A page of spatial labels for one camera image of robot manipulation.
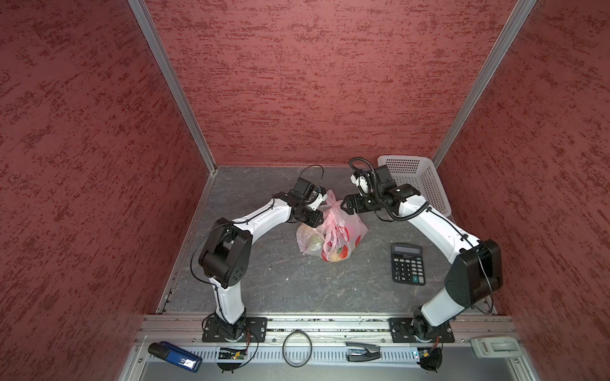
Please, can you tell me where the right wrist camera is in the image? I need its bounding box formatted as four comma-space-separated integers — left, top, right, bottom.
350, 173, 369, 193

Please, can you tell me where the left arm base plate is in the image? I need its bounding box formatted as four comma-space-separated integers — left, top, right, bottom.
202, 314, 268, 343

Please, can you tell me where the black stapler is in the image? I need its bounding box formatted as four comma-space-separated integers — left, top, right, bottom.
346, 342, 381, 363

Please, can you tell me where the pink printed plastic bag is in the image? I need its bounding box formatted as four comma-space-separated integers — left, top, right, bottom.
296, 190, 369, 263

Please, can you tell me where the aluminium front rail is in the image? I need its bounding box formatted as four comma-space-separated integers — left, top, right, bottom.
127, 314, 519, 376

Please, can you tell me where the grey plastic holder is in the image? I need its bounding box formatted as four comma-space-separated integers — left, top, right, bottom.
470, 337, 523, 359

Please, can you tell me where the small circuit board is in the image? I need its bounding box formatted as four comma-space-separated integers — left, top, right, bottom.
218, 347, 248, 361
419, 348, 443, 372

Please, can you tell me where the right small circuit board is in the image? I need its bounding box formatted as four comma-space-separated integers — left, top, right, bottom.
419, 348, 443, 372

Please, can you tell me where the black desk calculator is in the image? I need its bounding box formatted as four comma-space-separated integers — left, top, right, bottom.
390, 243, 427, 286

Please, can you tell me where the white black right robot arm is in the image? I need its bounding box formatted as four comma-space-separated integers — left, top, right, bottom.
341, 157, 504, 342

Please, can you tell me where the white perforated plastic basket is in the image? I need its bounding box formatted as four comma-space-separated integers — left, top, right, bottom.
377, 155, 452, 217

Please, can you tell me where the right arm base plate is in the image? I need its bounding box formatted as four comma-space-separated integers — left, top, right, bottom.
389, 317, 455, 344

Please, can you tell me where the aluminium corner post right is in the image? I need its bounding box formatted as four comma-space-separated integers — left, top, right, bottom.
432, 0, 537, 168

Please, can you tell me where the left small circuit board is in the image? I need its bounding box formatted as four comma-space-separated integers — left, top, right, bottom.
218, 347, 248, 361

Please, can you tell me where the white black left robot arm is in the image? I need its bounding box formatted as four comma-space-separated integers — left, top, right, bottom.
195, 177, 327, 330

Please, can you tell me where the black cable loop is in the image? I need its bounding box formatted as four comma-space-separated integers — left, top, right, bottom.
282, 329, 314, 368

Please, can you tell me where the aluminium corner post left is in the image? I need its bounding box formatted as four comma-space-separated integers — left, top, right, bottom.
128, 0, 217, 176

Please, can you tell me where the aluminium corner post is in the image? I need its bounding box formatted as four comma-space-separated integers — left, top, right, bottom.
432, 0, 537, 168
128, 0, 217, 176

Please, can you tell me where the blue black box device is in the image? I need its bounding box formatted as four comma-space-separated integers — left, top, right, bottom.
148, 341, 203, 372

